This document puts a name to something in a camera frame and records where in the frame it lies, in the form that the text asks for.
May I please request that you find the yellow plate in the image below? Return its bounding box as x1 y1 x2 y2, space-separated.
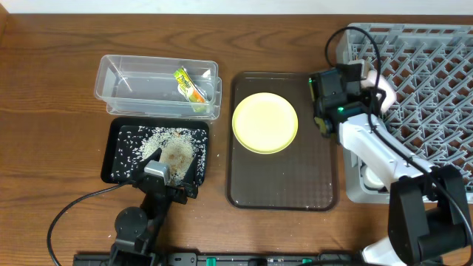
231 92 299 154

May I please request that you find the white bowl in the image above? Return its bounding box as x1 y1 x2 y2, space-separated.
361 70 397 114

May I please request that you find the grey dishwasher rack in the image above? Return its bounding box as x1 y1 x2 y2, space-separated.
336 23 472 201

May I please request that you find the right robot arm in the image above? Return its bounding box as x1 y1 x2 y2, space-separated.
227 64 472 265

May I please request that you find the clear plastic bin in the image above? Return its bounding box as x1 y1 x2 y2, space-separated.
95 55 222 120

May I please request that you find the rice pile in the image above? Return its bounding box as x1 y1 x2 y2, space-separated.
105 126 208 185

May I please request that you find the green snack wrapper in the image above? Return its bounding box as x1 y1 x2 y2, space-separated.
173 67 207 103

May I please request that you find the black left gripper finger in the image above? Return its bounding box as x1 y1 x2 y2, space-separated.
181 157 198 199
132 148 162 181

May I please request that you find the white cup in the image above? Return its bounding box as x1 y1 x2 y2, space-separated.
360 165 385 191

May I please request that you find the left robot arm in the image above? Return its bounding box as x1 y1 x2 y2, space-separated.
108 149 187 266

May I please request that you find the dark brown serving tray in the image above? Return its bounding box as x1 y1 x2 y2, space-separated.
226 72 339 211

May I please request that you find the black plastic tray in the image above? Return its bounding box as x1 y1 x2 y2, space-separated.
101 117 209 185

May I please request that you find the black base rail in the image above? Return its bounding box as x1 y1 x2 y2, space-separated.
72 253 366 266

